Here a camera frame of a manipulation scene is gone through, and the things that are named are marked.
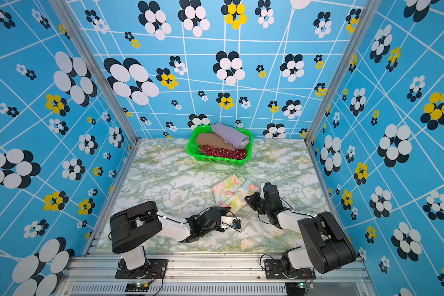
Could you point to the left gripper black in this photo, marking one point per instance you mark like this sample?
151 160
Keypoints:
224 211

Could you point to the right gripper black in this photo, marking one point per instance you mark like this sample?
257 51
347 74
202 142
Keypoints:
252 202

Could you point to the floral pastel skirt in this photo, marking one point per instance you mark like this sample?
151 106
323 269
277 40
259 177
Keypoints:
232 191

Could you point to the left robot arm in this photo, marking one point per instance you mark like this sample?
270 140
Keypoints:
132 227

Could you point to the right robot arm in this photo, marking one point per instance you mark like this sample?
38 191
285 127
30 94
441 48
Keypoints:
325 245

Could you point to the red polka dot skirt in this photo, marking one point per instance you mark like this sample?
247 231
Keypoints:
237 154

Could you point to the lavender rolled skirt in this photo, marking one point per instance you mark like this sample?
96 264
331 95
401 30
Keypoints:
231 135

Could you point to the green plastic basket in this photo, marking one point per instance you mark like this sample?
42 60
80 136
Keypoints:
193 149

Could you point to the tan rolled skirt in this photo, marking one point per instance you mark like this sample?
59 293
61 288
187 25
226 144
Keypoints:
214 141

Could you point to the right green circuit board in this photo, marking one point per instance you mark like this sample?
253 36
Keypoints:
298 289

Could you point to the green circuit board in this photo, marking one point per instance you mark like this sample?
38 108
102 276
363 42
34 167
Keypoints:
298 289
137 287

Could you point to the left green circuit board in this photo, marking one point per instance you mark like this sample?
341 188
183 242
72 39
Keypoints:
137 287

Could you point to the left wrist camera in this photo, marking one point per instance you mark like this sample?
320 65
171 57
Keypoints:
231 222

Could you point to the aluminium front frame rail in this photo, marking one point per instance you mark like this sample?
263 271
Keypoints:
207 274

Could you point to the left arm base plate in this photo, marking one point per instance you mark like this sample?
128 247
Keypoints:
152 269

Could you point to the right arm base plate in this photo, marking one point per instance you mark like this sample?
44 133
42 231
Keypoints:
280 269

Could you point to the left aluminium corner post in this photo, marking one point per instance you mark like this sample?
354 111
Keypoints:
82 45

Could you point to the aluminium corner post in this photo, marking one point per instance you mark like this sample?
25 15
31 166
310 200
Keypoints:
82 45
368 13

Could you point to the right aluminium corner post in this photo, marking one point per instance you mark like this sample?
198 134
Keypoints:
368 13

